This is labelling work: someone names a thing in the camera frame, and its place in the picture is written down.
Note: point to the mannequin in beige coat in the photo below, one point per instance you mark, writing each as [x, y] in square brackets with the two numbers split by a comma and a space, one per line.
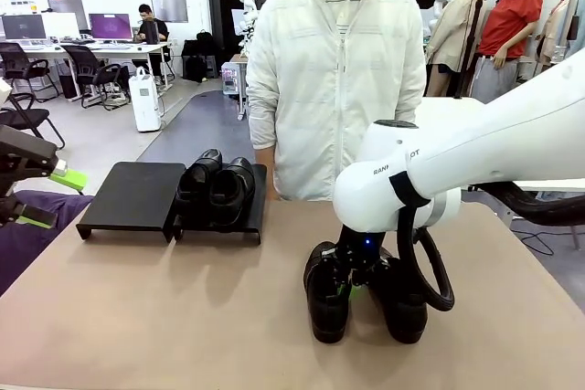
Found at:
[450, 29]

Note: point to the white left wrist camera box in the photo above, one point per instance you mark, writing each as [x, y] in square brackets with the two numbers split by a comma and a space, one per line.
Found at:
[4, 91]

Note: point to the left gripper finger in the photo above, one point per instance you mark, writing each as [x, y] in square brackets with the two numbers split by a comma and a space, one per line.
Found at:
[36, 218]
[27, 145]

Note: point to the black computer monitor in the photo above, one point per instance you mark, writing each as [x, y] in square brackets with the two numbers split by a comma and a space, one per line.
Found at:
[24, 27]

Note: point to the small table with lit device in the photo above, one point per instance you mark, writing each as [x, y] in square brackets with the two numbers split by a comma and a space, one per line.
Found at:
[230, 75]

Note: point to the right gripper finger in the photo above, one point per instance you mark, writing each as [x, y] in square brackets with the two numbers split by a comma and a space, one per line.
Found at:
[341, 288]
[358, 287]

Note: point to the black mesh office chair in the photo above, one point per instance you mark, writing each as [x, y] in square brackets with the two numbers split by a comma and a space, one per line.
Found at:
[84, 66]
[13, 59]

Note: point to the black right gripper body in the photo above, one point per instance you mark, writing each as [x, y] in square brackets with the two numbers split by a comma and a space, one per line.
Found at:
[356, 253]

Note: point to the person's right hand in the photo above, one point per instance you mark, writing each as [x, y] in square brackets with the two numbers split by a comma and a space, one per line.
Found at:
[273, 175]

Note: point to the purple fabric cover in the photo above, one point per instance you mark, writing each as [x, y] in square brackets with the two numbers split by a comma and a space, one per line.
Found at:
[36, 248]

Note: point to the black waste bin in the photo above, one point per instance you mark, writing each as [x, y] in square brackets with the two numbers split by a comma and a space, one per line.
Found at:
[68, 86]

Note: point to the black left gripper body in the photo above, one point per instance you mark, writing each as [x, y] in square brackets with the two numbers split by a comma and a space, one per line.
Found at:
[9, 182]

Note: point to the black metal shoe stand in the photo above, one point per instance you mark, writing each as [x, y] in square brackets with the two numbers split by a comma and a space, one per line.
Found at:
[256, 221]
[132, 193]

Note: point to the long white office desk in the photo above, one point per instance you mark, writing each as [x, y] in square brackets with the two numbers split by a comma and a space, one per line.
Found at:
[114, 49]

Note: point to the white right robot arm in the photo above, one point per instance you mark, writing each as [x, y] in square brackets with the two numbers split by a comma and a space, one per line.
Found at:
[480, 143]

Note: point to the mannequin in red shirt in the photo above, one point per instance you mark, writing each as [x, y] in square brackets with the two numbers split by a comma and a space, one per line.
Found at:
[509, 20]

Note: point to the white work table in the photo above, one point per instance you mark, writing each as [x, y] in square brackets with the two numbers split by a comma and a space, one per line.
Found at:
[443, 109]

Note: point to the person in black shirt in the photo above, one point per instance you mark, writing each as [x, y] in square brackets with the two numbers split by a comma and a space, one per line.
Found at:
[153, 31]

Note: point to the white computer monitor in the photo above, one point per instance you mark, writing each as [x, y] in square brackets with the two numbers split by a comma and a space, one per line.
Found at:
[59, 24]

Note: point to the white humanoid robot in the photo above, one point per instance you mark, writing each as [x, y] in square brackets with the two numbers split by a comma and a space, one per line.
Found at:
[247, 2]

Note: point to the black backpack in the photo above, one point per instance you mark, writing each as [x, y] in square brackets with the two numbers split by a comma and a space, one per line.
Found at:
[201, 56]

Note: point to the monitor with purple screen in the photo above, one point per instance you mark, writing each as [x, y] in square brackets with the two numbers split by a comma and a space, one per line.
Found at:
[110, 26]

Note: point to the garment rack with clothes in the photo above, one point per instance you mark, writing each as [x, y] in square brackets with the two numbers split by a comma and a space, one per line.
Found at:
[560, 29]

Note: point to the person in white jacket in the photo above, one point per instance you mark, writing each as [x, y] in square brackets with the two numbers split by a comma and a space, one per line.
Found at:
[320, 88]

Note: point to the black leather loafer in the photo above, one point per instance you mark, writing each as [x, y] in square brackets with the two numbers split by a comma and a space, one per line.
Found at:
[326, 317]
[404, 317]
[196, 180]
[230, 193]

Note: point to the black folding chair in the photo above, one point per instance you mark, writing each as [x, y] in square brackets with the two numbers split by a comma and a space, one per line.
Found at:
[23, 117]

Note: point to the white air purifier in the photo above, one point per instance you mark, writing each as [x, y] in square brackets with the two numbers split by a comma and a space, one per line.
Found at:
[145, 107]

